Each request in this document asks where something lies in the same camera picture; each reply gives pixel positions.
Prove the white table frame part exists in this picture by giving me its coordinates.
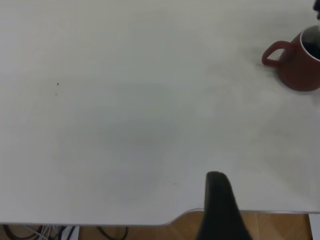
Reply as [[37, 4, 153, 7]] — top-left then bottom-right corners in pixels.
[[308, 213, 320, 240]]

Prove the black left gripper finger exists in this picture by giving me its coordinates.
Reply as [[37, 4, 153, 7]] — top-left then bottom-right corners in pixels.
[[196, 171, 253, 240]]

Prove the dark coffee liquid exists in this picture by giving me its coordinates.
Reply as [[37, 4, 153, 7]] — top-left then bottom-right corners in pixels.
[[303, 41, 320, 61]]

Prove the white cable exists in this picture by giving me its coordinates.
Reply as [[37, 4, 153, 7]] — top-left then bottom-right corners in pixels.
[[31, 224, 66, 240]]

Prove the white table leg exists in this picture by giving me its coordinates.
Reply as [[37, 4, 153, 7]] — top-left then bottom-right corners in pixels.
[[63, 225, 81, 240]]

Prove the red ceramic mug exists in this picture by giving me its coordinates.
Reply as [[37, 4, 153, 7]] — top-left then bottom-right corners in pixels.
[[261, 24, 320, 92]]

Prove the black cable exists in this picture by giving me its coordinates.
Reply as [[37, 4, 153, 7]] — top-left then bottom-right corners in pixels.
[[1, 224, 37, 240], [95, 225, 129, 240]]

